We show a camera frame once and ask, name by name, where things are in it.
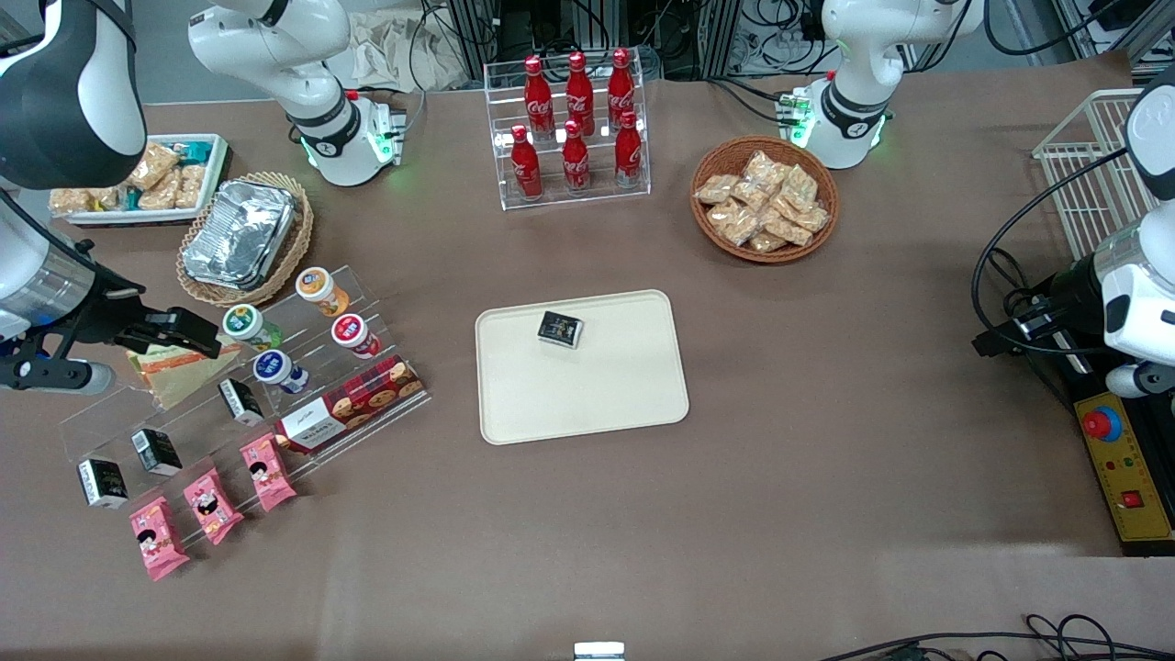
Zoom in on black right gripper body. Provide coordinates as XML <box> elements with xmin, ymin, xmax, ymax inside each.
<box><xmin>57</xmin><ymin>241</ymin><xmax>159</xmax><ymax>357</ymax></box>

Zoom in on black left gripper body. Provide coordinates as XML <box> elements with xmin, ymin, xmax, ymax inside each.
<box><xmin>971</xmin><ymin>259</ymin><xmax>1104</xmax><ymax>360</ymax></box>

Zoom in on triangle sandwich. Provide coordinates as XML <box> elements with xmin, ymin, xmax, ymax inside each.
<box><xmin>126</xmin><ymin>342</ymin><xmax>242</xmax><ymax>410</ymax></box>

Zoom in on cream plastic serving tray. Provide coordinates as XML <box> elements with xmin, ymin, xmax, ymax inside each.
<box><xmin>475</xmin><ymin>289</ymin><xmax>690</xmax><ymax>446</ymax></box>

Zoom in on green lid cup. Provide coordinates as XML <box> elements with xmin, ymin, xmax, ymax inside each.
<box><xmin>221</xmin><ymin>304</ymin><xmax>285</xmax><ymax>353</ymax></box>

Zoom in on clear acrylic stepped shelf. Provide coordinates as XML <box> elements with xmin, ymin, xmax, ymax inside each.
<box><xmin>57</xmin><ymin>264</ymin><xmax>433</xmax><ymax>544</ymax></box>

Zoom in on small black snack box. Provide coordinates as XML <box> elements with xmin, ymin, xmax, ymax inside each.
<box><xmin>537</xmin><ymin>310</ymin><xmax>586</xmax><ymax>350</ymax></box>
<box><xmin>76</xmin><ymin>457</ymin><xmax>130</xmax><ymax>510</ymax></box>
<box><xmin>129</xmin><ymin>427</ymin><xmax>184</xmax><ymax>478</ymax></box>
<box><xmin>217</xmin><ymin>377</ymin><xmax>266</xmax><ymax>429</ymax></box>

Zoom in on blue lid cup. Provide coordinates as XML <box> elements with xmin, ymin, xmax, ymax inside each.
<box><xmin>252</xmin><ymin>349</ymin><xmax>311</xmax><ymax>397</ymax></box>

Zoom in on silver foil container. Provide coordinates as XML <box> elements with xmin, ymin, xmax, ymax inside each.
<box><xmin>181</xmin><ymin>178</ymin><xmax>297</xmax><ymax>292</ymax></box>

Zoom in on oval light wicker basket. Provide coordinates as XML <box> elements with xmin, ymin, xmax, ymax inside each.
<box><xmin>175</xmin><ymin>171</ymin><xmax>316</xmax><ymax>308</ymax></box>

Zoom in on orange lid cup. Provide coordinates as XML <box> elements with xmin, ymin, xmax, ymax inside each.
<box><xmin>295</xmin><ymin>266</ymin><xmax>353</xmax><ymax>319</ymax></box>

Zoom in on large puffed snack bag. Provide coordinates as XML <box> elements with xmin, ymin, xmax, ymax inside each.
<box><xmin>129</xmin><ymin>141</ymin><xmax>181</xmax><ymax>190</ymax></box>

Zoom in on white rectangular snack bin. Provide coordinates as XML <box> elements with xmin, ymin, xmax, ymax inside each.
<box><xmin>49</xmin><ymin>133</ymin><xmax>231</xmax><ymax>229</ymax></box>

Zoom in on pink snack packet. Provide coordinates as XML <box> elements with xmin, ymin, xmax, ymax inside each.
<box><xmin>239</xmin><ymin>432</ymin><xmax>299</xmax><ymax>513</ymax></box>
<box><xmin>128</xmin><ymin>495</ymin><xmax>192</xmax><ymax>583</ymax></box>
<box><xmin>182</xmin><ymin>466</ymin><xmax>246</xmax><ymax>547</ymax></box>

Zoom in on red lid cup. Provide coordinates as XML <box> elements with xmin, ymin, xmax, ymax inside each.
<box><xmin>330</xmin><ymin>313</ymin><xmax>383</xmax><ymax>360</ymax></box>

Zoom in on yellow emergency stop box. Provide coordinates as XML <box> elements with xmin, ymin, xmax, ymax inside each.
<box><xmin>1056</xmin><ymin>353</ymin><xmax>1175</xmax><ymax>557</ymax></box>

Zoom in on red plaid cookie box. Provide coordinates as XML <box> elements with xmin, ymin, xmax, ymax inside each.
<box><xmin>274</xmin><ymin>355</ymin><xmax>427</xmax><ymax>456</ymax></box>

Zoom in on round brown wicker basket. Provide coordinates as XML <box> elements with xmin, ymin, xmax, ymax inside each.
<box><xmin>690</xmin><ymin>136</ymin><xmax>840</xmax><ymax>264</ymax></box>

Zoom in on beige crumpled cloth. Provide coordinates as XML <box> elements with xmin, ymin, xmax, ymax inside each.
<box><xmin>347</xmin><ymin>11</ymin><xmax>471</xmax><ymax>93</ymax></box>

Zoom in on red cola bottle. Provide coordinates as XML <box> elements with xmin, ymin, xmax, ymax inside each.
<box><xmin>613</xmin><ymin>111</ymin><xmax>644</xmax><ymax>189</ymax></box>
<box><xmin>561</xmin><ymin>119</ymin><xmax>592</xmax><ymax>195</ymax></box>
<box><xmin>510</xmin><ymin>125</ymin><xmax>543</xmax><ymax>201</ymax></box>
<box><xmin>523</xmin><ymin>55</ymin><xmax>555</xmax><ymax>140</ymax></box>
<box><xmin>565</xmin><ymin>51</ymin><xmax>596</xmax><ymax>137</ymax></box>
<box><xmin>607</xmin><ymin>48</ymin><xmax>637</xmax><ymax>129</ymax></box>

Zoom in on clear acrylic bottle rack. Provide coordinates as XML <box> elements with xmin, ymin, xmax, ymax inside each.
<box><xmin>484</xmin><ymin>48</ymin><xmax>652</xmax><ymax>212</ymax></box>

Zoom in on background equipment rack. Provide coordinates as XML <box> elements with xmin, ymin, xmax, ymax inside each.
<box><xmin>420</xmin><ymin>0</ymin><xmax>832</xmax><ymax>82</ymax></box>

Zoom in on black looped cable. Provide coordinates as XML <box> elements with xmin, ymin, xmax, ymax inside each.
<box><xmin>970</xmin><ymin>145</ymin><xmax>1132</xmax><ymax>359</ymax></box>

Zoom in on white wire basket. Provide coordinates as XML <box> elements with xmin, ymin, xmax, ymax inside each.
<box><xmin>1032</xmin><ymin>88</ymin><xmax>1163</xmax><ymax>263</ymax></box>

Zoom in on black floor cables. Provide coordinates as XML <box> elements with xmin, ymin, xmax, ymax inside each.
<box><xmin>815</xmin><ymin>612</ymin><xmax>1175</xmax><ymax>661</ymax></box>

